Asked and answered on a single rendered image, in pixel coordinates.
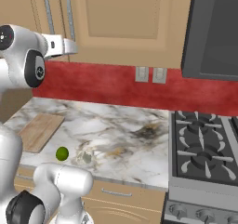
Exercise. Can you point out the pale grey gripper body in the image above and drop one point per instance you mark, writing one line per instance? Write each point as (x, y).
(69, 47)

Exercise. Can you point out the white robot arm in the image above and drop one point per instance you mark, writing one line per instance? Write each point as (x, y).
(18, 69)

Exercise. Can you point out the tan cabinet door, narrow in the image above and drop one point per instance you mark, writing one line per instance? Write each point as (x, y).
(15, 4)
(57, 17)

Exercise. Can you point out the tan cabinet door, wide panel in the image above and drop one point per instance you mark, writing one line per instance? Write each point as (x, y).
(124, 17)

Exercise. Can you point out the wooden cutting board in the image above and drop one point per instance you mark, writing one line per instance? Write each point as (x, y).
(40, 131)

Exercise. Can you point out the green lime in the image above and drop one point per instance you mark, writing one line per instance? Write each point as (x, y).
(62, 153)

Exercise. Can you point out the tan lower cabinet door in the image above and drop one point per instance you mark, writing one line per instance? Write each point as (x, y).
(124, 213)

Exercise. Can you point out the tan tall side panel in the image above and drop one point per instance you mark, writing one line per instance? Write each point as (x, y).
(14, 105)

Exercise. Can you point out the tan drawer front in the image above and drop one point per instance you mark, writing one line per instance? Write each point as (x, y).
(139, 192)
(26, 178)

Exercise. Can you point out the dark grey microwave oven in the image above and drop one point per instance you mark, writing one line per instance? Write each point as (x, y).
(214, 32)

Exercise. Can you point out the grey gas hob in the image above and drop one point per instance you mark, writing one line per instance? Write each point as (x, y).
(201, 159)

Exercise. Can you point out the grey hob knob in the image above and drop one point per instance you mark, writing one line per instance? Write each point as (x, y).
(205, 217)
(177, 212)

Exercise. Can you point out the grey wall socket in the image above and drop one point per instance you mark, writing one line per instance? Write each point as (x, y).
(142, 74)
(159, 75)

